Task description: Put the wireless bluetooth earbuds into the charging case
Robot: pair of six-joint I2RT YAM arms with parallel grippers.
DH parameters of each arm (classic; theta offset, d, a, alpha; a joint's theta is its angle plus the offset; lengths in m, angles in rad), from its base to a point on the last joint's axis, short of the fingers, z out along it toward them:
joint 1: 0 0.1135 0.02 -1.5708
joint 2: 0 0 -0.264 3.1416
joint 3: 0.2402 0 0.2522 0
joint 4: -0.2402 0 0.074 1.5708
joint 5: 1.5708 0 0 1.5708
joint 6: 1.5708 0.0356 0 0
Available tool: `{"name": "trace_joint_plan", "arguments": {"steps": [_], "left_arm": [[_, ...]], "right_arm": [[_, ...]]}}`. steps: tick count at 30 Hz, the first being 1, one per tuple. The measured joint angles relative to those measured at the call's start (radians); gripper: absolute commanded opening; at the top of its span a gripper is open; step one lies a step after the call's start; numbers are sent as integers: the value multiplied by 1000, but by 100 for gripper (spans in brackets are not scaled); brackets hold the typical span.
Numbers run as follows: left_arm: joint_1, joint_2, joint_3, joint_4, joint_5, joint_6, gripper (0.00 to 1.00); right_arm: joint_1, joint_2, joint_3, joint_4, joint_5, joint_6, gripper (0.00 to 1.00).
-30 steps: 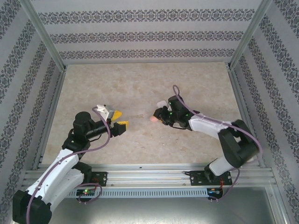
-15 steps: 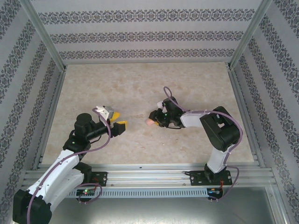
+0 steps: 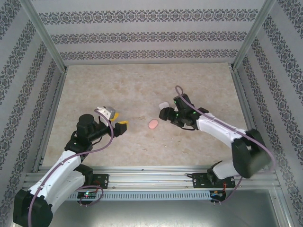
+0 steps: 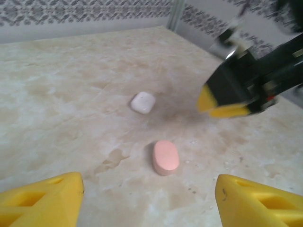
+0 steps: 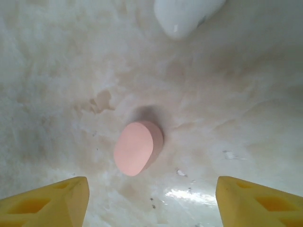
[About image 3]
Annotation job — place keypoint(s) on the white earbud charging case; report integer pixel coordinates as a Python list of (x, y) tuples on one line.
[(163, 104)]

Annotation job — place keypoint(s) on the pink earbud charging case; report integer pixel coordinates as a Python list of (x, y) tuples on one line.
[(153, 124)]

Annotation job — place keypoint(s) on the black arm base mounting plate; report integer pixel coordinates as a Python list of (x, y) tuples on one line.
[(198, 180), (101, 180)]

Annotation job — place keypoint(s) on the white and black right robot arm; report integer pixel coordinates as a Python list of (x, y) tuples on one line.
[(217, 132)]

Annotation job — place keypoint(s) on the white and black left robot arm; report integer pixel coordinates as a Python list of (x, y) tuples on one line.
[(66, 179)]

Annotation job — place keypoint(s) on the small green circuit board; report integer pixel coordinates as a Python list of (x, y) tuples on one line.
[(87, 195), (217, 194)]

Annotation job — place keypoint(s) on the grey metal sheet panel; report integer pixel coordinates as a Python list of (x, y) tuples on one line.
[(151, 215)]

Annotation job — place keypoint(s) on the aluminium side rail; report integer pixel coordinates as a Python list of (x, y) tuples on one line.
[(241, 94), (58, 94)]

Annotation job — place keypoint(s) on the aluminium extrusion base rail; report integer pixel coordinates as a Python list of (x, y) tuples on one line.
[(146, 177)]

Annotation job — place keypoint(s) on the aluminium frame post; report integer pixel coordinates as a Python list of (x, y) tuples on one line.
[(45, 35), (254, 33)]

